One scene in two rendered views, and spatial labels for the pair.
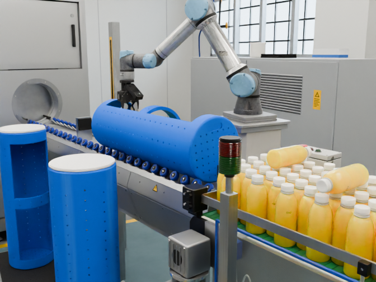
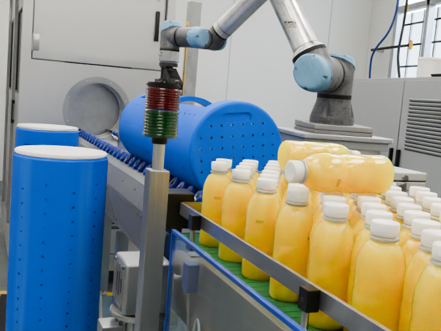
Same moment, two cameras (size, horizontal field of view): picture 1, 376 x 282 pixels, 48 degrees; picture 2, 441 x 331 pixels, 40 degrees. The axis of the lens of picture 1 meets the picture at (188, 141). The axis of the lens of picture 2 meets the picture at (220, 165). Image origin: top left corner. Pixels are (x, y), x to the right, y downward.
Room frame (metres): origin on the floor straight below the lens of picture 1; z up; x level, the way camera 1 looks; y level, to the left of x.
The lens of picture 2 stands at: (0.11, -0.54, 1.24)
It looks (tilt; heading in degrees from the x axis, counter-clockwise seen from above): 7 degrees down; 16
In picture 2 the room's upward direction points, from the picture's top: 5 degrees clockwise
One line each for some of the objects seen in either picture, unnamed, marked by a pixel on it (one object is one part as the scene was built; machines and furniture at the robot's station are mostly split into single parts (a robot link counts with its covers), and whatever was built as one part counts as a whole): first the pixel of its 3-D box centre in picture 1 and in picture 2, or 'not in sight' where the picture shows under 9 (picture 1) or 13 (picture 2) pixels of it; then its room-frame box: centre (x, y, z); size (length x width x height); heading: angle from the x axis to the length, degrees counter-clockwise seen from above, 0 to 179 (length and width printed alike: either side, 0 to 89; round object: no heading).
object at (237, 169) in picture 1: (229, 163); (161, 123); (1.14, -0.12, 1.18); 0.06 x 0.06 x 0.05
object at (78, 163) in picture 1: (82, 161); (61, 152); (1.75, 0.45, 1.03); 0.28 x 0.28 x 0.01
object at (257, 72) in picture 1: (248, 80); (335, 73); (2.18, -0.31, 1.35); 0.13 x 0.12 x 0.14; 161
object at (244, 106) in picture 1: (248, 103); (333, 108); (2.19, -0.31, 1.23); 0.15 x 0.15 x 0.10
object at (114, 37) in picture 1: (117, 141); (182, 169); (3.04, 0.52, 0.85); 0.06 x 0.06 x 1.70; 39
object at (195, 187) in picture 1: (196, 199); (177, 211); (1.51, -0.03, 0.95); 0.10 x 0.07 x 0.10; 129
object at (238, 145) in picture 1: (230, 147); (162, 98); (1.14, -0.12, 1.23); 0.06 x 0.06 x 0.04
